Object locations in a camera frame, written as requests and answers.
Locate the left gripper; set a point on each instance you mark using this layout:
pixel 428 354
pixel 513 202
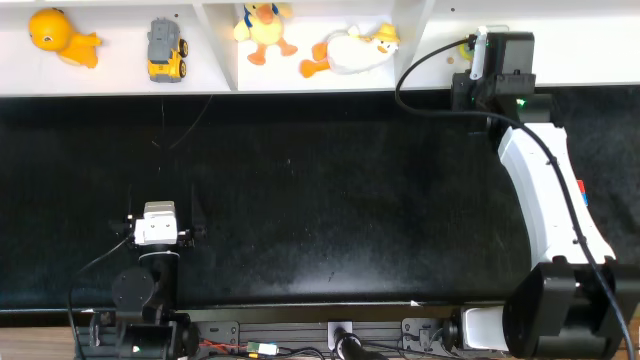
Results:
pixel 125 231

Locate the grey and yellow toy truck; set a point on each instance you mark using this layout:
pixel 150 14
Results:
pixel 165 55

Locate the orange dinosaur figure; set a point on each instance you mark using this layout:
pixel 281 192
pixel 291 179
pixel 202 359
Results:
pixel 55 32

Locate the yellow rattle drum toy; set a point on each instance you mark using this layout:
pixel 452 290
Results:
pixel 466 51

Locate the many-coloured puzzle cube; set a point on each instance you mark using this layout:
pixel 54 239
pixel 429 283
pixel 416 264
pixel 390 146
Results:
pixel 581 192

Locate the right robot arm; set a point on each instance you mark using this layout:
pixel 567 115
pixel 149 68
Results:
pixel 540 200

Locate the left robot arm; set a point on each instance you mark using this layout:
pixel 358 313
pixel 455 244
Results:
pixel 132 287

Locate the white shelf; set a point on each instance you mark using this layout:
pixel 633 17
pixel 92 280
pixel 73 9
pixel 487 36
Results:
pixel 125 75

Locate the yellow plush duck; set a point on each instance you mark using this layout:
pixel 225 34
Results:
pixel 265 30

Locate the white plush duck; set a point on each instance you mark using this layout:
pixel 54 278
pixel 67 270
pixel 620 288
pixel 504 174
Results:
pixel 355 52

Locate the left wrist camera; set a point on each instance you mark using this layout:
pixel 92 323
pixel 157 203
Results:
pixel 156 225

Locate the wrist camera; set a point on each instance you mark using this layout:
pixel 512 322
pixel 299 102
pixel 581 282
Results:
pixel 156 225
pixel 480 52

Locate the mounting rail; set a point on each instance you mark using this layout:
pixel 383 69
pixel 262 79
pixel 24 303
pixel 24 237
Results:
pixel 300 332

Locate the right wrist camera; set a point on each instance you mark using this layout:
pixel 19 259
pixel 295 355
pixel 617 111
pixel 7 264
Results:
pixel 480 52

